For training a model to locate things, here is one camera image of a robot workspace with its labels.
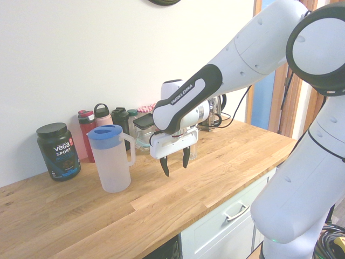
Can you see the black Vega protein tub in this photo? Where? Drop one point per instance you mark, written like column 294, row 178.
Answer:
column 59, row 153

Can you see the clear glass electric kettle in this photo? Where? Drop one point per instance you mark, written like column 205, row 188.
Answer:
column 214, row 113

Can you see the glass container with teal rim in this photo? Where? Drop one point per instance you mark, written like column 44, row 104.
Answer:
column 141, row 139

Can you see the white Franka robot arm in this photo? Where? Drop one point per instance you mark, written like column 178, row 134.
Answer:
column 256, row 54

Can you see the black shaker bottle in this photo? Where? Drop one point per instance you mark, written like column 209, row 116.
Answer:
column 120, row 118

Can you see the clear drinking glass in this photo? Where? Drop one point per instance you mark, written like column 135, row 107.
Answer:
column 194, row 153

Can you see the maroon white plastic piece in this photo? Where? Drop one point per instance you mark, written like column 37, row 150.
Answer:
column 176, row 136

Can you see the clear bottle with green lid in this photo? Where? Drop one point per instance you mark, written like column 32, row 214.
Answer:
column 132, row 114

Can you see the white cabinet drawer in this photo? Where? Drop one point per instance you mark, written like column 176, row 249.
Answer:
column 215, row 237

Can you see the black round wall clock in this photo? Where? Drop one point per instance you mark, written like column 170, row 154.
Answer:
column 164, row 1

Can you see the wooden door frame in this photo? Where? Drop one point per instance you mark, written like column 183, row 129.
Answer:
column 288, row 113

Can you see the red water bottle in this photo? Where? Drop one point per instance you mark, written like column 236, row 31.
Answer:
column 85, row 129

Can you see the clear pitcher with blue lid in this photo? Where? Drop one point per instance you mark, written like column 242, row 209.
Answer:
column 113, row 162

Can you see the pink bottle with black lid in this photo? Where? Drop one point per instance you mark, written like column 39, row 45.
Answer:
column 102, row 114

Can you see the red checked cloth lid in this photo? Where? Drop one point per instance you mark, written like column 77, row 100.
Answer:
column 145, row 108

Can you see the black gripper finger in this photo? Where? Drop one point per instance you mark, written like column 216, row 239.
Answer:
column 165, row 166
column 185, row 157

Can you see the yellow box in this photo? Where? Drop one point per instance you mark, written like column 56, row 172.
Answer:
column 340, row 245

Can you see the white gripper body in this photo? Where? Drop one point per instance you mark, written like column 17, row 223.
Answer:
column 172, row 145

